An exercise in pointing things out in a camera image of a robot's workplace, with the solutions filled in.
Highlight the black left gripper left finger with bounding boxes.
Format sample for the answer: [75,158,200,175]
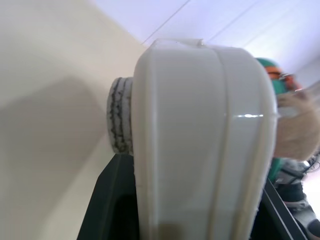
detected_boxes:
[76,153,141,240]

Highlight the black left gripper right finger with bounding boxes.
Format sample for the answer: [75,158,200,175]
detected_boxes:
[249,177,309,240]

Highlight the dark grey fabric item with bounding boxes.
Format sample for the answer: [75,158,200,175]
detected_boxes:
[272,152,320,240]

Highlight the beige fluffy plush pendant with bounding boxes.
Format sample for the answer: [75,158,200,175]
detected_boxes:
[274,91,320,161]

